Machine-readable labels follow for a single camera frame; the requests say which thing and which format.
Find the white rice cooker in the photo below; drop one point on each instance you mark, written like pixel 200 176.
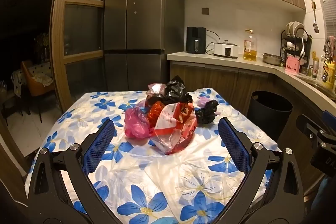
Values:
pixel 225 50

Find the small black plastic bag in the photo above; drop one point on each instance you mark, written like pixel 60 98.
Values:
pixel 207 112

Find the pale pink translucent bag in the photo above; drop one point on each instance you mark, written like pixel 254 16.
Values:
pixel 156 90

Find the pink plastic bag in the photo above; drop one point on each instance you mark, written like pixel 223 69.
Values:
pixel 137 124

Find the wooden base cabinet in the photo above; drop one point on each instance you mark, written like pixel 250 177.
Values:
pixel 210 79

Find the steel mixing bowl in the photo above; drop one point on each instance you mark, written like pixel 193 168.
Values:
pixel 271 59

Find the lilac plastic bag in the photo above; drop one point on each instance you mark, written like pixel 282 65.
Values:
pixel 202 102

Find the red paper cup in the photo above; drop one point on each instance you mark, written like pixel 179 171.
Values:
pixel 156 112

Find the white bottle red label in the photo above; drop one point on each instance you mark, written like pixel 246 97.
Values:
pixel 314 70

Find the orange chair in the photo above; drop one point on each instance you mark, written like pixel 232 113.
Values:
pixel 36 90

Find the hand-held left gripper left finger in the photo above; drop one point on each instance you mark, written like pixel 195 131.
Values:
pixel 99 145

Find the dark wall socket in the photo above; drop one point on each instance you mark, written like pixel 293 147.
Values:
pixel 205 11

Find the window blind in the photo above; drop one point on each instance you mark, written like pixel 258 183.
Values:
pixel 329 3

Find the pink box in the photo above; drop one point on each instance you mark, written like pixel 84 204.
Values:
pixel 292 65

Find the wooden glass sliding door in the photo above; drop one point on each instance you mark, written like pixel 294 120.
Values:
pixel 59 29

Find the cooking oil bottle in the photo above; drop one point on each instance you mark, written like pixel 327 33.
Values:
pixel 250 48

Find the white plate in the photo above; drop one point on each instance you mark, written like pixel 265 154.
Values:
pixel 299 28
pixel 289 28

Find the clear red printed plastic bag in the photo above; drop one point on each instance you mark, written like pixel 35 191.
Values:
pixel 178 129

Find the white ladle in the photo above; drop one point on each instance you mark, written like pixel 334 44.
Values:
pixel 302 50

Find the grey refrigerator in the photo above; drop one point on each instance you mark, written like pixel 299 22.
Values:
pixel 141 29

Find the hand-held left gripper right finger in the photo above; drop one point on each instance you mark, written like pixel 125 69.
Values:
pixel 233 145

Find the black air fryer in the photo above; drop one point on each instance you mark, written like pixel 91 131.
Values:
pixel 195 39

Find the large black plastic bag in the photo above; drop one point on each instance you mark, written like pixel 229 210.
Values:
pixel 176 90

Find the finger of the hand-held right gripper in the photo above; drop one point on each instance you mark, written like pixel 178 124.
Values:
pixel 330 117
pixel 307 127

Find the yellow bottle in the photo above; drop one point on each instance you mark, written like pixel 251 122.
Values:
pixel 329 79

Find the black trash bin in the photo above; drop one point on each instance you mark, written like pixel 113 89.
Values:
pixel 270 113

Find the hanging metal spatula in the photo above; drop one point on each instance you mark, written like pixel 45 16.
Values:
pixel 315 27

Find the blue floral tablecloth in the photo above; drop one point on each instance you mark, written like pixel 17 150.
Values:
pixel 157 182

